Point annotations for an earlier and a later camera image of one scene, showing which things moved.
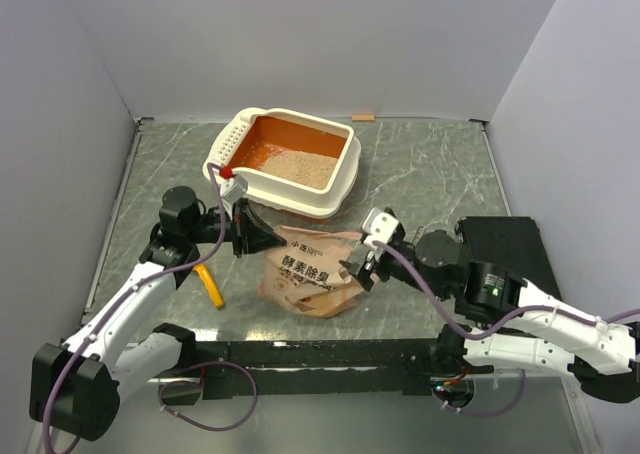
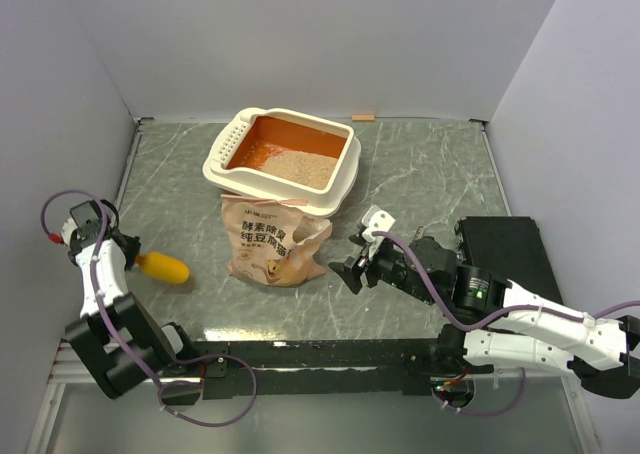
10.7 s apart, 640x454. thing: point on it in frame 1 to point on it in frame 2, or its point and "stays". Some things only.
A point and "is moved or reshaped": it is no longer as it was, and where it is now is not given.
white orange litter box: (291, 164) stays
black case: (514, 241) stays
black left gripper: (249, 232) to (132, 249)
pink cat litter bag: (306, 275) is moved or reshaped
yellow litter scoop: (216, 296) is moved or reshaped
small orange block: (363, 118) stays
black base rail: (321, 368) stays
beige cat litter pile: (302, 169) stays
